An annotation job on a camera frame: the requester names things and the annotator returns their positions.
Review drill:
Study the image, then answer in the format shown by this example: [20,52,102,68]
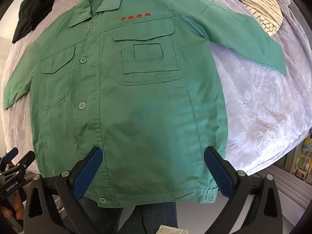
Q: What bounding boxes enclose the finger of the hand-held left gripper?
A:
[4,150,36,176]
[0,147,19,167]

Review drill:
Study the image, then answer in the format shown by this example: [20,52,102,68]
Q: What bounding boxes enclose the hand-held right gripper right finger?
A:
[203,146,284,234]

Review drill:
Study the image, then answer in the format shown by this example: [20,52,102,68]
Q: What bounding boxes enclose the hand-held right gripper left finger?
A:
[24,146,120,234]

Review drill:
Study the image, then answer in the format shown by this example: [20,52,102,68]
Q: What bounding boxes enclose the green work jacket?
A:
[3,0,287,204]

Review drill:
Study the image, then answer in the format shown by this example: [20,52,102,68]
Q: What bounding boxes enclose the person's left hand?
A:
[0,192,25,223]

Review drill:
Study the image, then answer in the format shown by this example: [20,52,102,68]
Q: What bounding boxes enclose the grey padded bed base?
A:
[256,168,312,216]

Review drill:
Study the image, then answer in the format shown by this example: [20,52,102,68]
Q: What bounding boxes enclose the person's legs in jeans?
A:
[78,196,177,234]

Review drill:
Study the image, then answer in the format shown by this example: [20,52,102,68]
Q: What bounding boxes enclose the pale fabric item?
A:
[156,225,189,234]

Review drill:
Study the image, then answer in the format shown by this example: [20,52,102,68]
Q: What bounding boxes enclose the lavender embossed blanket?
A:
[0,0,312,176]

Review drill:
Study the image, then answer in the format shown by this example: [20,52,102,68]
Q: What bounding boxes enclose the shelf with small bottles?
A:
[292,135,312,182]

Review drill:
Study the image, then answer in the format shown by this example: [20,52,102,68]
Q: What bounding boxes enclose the black garment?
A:
[12,0,59,44]

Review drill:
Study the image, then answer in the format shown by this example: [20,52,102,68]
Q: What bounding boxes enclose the beige striped robe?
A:
[156,0,284,37]

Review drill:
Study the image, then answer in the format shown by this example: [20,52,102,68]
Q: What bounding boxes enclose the black cable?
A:
[139,206,148,234]

